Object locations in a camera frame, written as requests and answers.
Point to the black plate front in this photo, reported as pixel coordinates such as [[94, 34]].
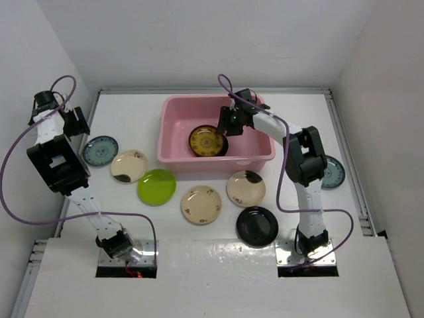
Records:
[[257, 227]]

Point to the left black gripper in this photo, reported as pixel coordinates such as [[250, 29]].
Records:
[[79, 126]]

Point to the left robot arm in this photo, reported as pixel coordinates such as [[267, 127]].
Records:
[[64, 171]]

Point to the cream floral plate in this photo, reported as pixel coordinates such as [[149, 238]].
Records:
[[201, 205]]

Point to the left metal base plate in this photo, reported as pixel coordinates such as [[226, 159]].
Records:
[[142, 255]]

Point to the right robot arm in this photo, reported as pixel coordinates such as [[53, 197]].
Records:
[[304, 162]]

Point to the pink plastic bin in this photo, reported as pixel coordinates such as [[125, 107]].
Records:
[[181, 114]]

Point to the metal base plate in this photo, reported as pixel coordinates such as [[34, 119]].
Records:
[[287, 257], [142, 255]]

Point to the cream plate black brushstroke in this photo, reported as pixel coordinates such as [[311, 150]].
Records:
[[246, 188]]

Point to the lime green plate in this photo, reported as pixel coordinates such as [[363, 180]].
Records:
[[156, 187]]

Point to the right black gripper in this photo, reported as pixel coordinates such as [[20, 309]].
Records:
[[224, 119]]

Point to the blue patterned plate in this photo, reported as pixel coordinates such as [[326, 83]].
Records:
[[100, 151], [334, 174]]

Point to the blue patterned plate right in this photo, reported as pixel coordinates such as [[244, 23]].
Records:
[[334, 174]]

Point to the blue patterned plate left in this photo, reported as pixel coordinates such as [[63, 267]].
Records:
[[100, 151]]

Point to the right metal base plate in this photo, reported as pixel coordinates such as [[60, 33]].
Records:
[[287, 257]]

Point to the cream plate left brushstroke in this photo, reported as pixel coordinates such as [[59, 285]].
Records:
[[129, 166]]

